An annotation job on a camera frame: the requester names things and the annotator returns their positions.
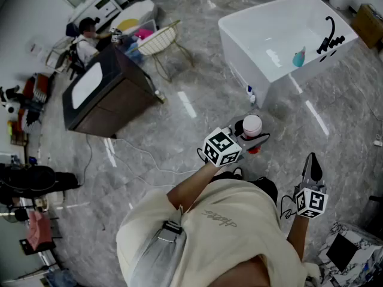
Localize gold wire chair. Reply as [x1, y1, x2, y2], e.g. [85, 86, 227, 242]
[131, 19, 195, 83]

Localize white container with red contents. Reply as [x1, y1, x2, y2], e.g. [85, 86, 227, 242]
[112, 0, 159, 38]

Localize white machine cabinet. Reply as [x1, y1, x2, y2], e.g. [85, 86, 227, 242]
[71, 0, 123, 26]

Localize pink item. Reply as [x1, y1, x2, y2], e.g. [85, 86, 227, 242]
[134, 28, 153, 40]

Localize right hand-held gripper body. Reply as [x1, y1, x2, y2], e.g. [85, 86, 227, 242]
[294, 183, 329, 219]

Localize grey shoulder strap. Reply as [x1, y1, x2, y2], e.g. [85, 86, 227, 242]
[131, 219, 195, 287]

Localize black bathtub faucet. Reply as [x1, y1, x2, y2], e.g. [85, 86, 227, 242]
[316, 16, 346, 55]

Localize white bottle with red base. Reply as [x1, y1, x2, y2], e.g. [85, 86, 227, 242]
[242, 114, 264, 155]

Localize person's cream shirt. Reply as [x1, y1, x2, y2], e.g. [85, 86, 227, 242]
[115, 178, 309, 287]

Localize black bag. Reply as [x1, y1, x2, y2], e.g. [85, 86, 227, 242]
[0, 164, 80, 204]

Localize person's black trousers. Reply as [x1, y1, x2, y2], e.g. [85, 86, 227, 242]
[212, 167, 279, 206]

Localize white floor cable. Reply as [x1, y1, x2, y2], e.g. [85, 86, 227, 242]
[83, 135, 198, 191]

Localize cardboard box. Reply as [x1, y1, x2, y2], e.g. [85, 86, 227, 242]
[350, 4, 383, 49]

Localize marble pattern block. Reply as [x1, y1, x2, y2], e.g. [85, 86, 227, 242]
[317, 221, 383, 287]

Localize pink cloth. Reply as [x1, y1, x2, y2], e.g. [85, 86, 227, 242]
[26, 210, 53, 251]

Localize panda plush toy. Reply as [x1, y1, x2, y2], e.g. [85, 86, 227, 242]
[0, 86, 23, 121]

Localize teal bath toy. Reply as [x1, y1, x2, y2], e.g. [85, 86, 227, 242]
[292, 46, 307, 68]

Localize clear plastic storage box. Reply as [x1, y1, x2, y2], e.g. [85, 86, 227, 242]
[124, 19, 158, 56]

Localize person's left forearm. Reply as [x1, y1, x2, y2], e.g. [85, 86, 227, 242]
[166, 161, 224, 213]

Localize white sink basin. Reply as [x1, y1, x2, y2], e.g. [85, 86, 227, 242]
[71, 62, 104, 109]

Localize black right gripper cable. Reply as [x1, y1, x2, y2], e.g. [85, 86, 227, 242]
[279, 194, 297, 220]

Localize dark wooden vanity cabinet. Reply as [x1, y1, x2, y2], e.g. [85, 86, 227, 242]
[62, 42, 165, 139]

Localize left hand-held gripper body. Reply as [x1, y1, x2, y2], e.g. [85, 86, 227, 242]
[202, 125, 251, 167]

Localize person's right forearm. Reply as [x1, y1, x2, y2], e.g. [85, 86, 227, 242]
[286, 213, 315, 262]

